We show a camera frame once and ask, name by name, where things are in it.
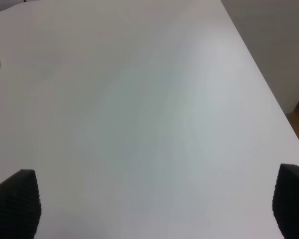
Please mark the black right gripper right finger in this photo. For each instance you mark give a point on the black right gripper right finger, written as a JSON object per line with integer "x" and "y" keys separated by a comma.
{"x": 285, "y": 203}

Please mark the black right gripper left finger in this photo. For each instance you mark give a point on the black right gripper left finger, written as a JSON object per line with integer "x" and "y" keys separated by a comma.
{"x": 20, "y": 206}

